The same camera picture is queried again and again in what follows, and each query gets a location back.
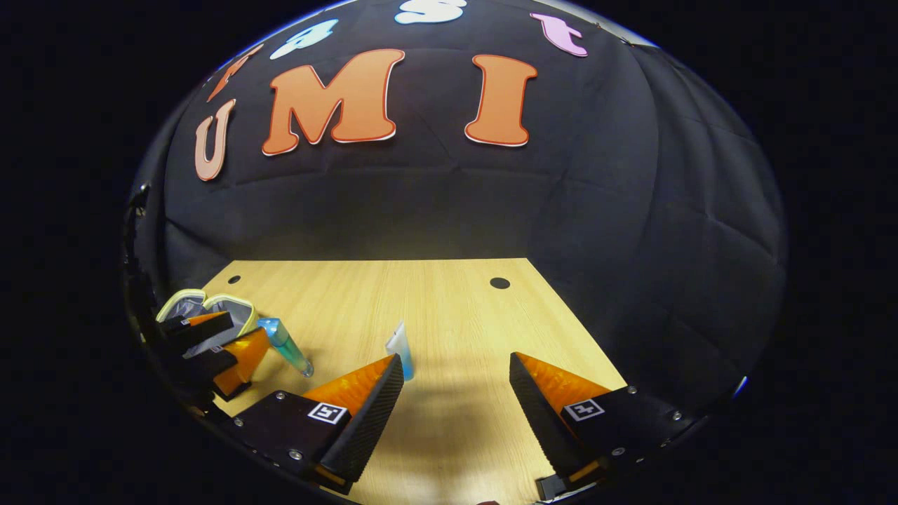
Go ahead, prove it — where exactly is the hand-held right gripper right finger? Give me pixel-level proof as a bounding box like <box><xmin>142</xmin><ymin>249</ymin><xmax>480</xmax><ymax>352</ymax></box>
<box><xmin>509</xmin><ymin>352</ymin><xmax>695</xmax><ymax>502</ymax></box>

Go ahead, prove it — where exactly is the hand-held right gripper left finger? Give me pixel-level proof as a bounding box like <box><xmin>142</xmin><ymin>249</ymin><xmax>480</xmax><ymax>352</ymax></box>
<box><xmin>232</xmin><ymin>353</ymin><xmax>406</xmax><ymax>495</ymax></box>

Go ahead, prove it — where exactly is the teal skin care tube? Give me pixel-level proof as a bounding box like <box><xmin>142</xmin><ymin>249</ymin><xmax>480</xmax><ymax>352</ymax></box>
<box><xmin>257</xmin><ymin>317</ymin><xmax>314</xmax><ymax>377</ymax></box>

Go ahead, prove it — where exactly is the white skin care tube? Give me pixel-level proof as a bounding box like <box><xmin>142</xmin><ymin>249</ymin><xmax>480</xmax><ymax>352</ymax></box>
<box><xmin>385</xmin><ymin>321</ymin><xmax>415</xmax><ymax>382</ymax></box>

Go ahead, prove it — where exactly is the black backdrop cloth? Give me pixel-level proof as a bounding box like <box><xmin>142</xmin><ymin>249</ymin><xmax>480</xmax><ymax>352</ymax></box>
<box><xmin>126</xmin><ymin>0</ymin><xmax>790</xmax><ymax>422</ymax></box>

